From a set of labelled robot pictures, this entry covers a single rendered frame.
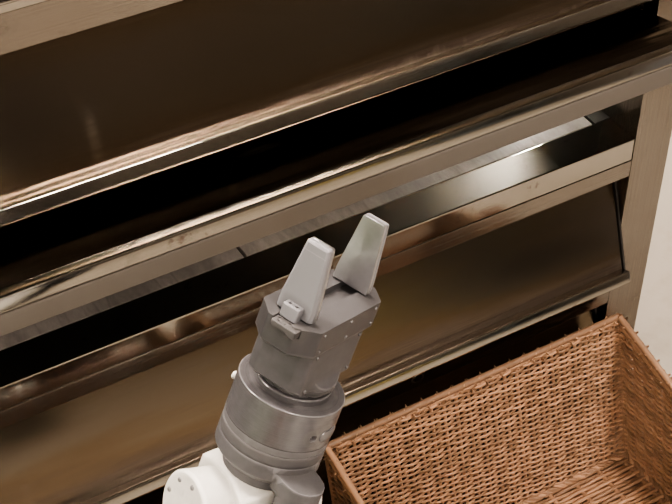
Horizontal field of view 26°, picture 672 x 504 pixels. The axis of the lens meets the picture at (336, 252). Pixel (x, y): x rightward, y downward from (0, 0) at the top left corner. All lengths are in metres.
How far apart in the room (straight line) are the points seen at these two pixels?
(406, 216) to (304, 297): 0.94
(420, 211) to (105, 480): 0.56
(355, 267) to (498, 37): 0.73
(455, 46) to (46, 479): 0.76
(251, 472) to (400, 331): 0.97
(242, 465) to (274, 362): 0.10
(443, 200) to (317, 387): 0.93
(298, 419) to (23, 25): 0.58
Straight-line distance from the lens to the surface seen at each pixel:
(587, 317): 2.41
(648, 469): 2.47
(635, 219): 2.29
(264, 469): 1.14
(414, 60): 1.77
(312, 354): 1.07
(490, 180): 2.06
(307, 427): 1.12
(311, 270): 1.05
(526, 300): 2.20
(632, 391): 2.41
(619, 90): 1.84
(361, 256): 1.13
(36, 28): 1.53
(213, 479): 1.17
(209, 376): 1.97
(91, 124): 1.61
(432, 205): 2.01
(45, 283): 1.53
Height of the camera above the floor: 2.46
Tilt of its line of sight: 42 degrees down
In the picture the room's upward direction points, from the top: straight up
